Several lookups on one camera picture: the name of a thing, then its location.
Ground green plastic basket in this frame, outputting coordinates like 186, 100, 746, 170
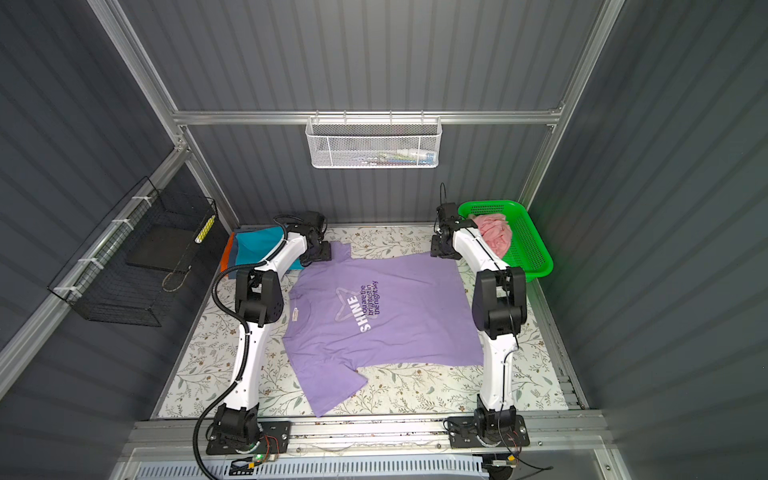
458, 200, 554, 283

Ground purple t-shirt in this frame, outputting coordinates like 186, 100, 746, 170
283, 242, 483, 417

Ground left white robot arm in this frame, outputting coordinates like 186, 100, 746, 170
195, 211, 331, 456

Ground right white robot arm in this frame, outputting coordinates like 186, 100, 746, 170
430, 202, 530, 451

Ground pink t-shirt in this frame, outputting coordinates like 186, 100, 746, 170
469, 213, 513, 258

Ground folded teal t-shirt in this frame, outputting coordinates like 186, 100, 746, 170
231, 227, 307, 275

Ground folded orange t-shirt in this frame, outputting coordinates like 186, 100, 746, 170
219, 233, 235, 272

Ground white wire mesh basket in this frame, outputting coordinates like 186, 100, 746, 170
305, 115, 443, 169

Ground black wire basket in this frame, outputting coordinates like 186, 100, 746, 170
48, 180, 218, 327

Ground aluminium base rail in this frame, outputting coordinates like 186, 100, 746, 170
119, 410, 615, 461

